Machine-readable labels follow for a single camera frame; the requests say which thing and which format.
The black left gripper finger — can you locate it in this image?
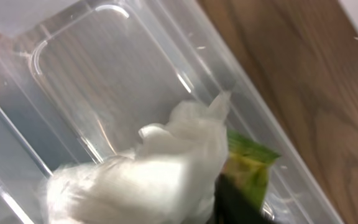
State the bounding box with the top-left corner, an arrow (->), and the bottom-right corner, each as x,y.
213,174 -> 273,224

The yellow green snack wrapper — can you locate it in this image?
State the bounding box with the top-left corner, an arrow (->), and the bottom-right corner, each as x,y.
222,130 -> 280,210

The white tissue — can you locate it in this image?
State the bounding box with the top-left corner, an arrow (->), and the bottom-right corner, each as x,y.
44,91 -> 231,223

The clear plastic bin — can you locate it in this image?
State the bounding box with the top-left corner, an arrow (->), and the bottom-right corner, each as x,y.
0,1 -> 341,223

